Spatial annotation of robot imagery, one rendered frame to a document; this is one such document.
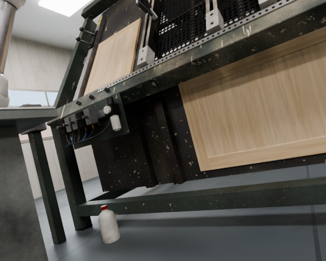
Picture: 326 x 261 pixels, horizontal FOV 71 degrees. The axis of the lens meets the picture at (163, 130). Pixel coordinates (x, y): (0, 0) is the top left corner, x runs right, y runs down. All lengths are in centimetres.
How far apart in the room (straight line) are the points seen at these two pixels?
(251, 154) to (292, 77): 41
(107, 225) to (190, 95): 87
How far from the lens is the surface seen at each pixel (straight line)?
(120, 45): 177
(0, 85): 143
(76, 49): 229
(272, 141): 127
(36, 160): 174
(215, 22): 118
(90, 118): 136
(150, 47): 141
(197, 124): 136
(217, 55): 110
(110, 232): 144
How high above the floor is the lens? 49
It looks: 2 degrees up
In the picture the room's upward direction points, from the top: 14 degrees counter-clockwise
